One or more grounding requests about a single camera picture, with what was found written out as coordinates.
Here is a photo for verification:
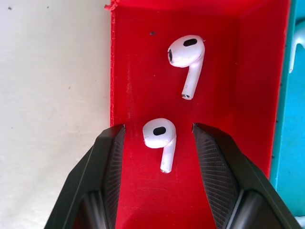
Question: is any red plastic tray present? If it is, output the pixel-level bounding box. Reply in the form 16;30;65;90
104;0;291;229

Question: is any white earbud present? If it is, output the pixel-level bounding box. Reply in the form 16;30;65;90
142;118;177;174
167;34;206;100

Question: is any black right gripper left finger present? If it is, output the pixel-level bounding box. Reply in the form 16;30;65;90
47;124;126;229

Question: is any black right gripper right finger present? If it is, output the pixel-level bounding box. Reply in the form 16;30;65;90
192;122;301;229

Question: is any teal plastic bin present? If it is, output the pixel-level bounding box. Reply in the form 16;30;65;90
268;0;305;229

